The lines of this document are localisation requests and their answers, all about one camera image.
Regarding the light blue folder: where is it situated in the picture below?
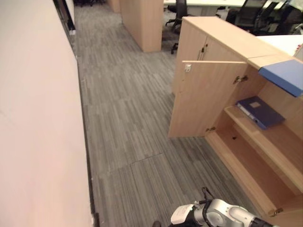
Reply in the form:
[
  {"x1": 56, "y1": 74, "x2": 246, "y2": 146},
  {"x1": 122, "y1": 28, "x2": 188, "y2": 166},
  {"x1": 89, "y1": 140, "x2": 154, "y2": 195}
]
[{"x1": 258, "y1": 59, "x2": 303, "y2": 98}]

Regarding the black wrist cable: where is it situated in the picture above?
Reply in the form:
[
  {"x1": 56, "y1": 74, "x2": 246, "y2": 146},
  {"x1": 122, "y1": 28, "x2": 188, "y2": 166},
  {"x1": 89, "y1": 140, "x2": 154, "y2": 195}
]
[{"x1": 201, "y1": 186, "x2": 215, "y2": 207}]

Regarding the dark door frame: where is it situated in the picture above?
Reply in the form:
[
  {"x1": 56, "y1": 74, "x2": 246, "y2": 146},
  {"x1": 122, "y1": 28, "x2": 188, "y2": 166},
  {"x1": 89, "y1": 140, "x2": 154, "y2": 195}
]
[{"x1": 52, "y1": 0, "x2": 77, "y2": 36}]

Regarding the open wooden office cabinet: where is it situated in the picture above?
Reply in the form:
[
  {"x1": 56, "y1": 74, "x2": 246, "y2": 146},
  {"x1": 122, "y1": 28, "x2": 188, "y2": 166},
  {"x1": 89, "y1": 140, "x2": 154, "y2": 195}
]
[{"x1": 205, "y1": 53, "x2": 303, "y2": 227}]

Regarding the closed wooden office cabinet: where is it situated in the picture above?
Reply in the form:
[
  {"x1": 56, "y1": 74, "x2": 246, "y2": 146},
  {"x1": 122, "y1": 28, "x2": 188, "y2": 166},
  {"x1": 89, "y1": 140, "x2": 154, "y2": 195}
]
[{"x1": 171, "y1": 16, "x2": 281, "y2": 95}]

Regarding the tall wooden partition cabinet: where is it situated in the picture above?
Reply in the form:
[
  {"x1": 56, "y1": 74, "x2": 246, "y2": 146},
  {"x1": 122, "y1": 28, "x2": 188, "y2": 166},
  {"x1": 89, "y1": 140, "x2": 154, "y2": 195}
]
[{"x1": 119, "y1": 0, "x2": 164, "y2": 53}]

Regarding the white office desk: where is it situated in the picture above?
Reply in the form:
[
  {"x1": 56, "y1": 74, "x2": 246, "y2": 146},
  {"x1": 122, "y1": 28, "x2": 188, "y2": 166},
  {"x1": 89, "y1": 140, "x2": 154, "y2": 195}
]
[{"x1": 163, "y1": 0, "x2": 285, "y2": 18}]

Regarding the dark blue binder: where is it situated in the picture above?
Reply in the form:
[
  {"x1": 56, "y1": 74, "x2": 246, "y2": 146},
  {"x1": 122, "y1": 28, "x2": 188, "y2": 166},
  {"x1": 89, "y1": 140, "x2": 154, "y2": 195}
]
[{"x1": 235, "y1": 96, "x2": 286, "y2": 131}]

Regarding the open wooden cabinet door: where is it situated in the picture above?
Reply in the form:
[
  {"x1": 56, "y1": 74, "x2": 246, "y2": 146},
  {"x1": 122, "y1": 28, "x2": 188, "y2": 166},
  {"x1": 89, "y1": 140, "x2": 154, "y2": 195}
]
[{"x1": 168, "y1": 60, "x2": 248, "y2": 139}]

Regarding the white table top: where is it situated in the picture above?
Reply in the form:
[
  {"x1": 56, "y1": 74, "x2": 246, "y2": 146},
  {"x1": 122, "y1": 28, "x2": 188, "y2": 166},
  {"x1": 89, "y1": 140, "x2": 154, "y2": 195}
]
[{"x1": 256, "y1": 35, "x2": 303, "y2": 57}]

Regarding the metal cabinet door handle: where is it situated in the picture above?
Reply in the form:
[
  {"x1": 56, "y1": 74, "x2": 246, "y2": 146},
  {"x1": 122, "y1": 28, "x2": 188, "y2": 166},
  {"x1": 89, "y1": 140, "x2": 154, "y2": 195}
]
[{"x1": 197, "y1": 43, "x2": 209, "y2": 61}]

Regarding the black mesh office chair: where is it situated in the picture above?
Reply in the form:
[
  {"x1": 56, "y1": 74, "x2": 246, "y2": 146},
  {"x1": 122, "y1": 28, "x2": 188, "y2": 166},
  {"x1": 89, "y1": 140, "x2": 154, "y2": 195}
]
[
  {"x1": 226, "y1": 0, "x2": 268, "y2": 33},
  {"x1": 257, "y1": 0, "x2": 303, "y2": 36}
]

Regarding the wooden cabinet shelf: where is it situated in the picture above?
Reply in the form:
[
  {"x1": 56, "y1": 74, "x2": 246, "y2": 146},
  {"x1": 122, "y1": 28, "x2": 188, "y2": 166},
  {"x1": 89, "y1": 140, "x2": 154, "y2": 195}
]
[{"x1": 223, "y1": 105, "x2": 303, "y2": 190}]

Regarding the dark wall baseboard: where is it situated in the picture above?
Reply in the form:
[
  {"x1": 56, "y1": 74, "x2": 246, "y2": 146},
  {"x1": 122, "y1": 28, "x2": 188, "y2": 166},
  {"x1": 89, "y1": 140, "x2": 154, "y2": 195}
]
[{"x1": 71, "y1": 35, "x2": 100, "y2": 227}]

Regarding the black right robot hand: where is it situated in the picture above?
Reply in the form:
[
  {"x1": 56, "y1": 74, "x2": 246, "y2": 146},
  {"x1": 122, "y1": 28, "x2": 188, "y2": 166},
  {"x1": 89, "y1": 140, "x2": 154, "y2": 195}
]
[{"x1": 166, "y1": 204, "x2": 197, "y2": 227}]

